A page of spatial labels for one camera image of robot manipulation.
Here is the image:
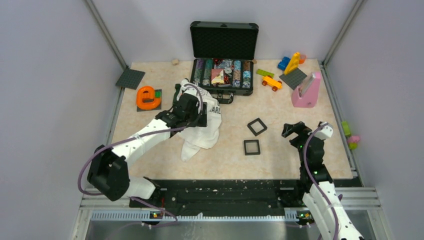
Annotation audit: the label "blue toy brick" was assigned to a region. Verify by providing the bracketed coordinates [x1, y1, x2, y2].
[277, 56, 291, 71]

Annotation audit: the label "green flat brick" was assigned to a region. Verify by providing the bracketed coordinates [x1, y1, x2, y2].
[256, 69, 275, 78]

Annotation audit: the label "dark grey baseplate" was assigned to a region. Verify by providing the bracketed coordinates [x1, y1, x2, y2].
[279, 68, 307, 90]
[115, 67, 146, 90]

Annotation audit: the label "dark grey baseplate right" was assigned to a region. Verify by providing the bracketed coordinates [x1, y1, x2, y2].
[279, 68, 307, 90]

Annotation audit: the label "yellow triangular toy brick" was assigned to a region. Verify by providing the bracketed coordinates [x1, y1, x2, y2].
[283, 52, 301, 75]

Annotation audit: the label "orange letter e toy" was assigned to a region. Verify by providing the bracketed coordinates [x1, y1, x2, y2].
[135, 86, 162, 111]

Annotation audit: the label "black square frame lower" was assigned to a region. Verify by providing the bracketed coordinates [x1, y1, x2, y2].
[243, 139, 261, 156]

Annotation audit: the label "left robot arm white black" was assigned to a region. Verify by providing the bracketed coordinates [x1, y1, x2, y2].
[87, 92, 208, 207]

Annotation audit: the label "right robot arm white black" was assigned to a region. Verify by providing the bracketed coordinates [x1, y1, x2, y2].
[281, 121, 364, 240]

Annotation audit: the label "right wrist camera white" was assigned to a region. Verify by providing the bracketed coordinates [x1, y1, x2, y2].
[314, 121, 334, 141]

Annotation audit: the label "white and green garment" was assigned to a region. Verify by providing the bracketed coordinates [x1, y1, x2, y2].
[176, 78, 222, 162]

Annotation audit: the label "dark grey baseplate left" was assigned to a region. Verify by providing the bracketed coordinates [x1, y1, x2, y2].
[115, 67, 146, 90]

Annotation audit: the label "black poker chip case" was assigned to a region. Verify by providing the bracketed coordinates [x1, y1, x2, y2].
[189, 21, 259, 104]

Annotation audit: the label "orange toy cup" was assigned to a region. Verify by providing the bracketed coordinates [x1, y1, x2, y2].
[298, 54, 307, 65]

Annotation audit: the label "black square frame upper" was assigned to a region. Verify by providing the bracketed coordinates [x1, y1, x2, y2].
[247, 117, 268, 137]

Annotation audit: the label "small wooden cube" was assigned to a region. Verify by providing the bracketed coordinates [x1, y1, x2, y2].
[171, 58, 180, 66]

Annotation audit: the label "pink metronome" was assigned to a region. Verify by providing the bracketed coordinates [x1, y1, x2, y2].
[291, 71, 322, 108]

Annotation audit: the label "yellow orange toy car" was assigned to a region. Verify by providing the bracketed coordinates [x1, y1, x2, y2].
[262, 75, 283, 92]

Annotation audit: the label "black square frame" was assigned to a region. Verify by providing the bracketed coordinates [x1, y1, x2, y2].
[243, 139, 261, 156]
[247, 117, 268, 137]

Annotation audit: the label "green and pink bricks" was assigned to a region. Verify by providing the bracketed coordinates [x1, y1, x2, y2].
[341, 121, 361, 150]

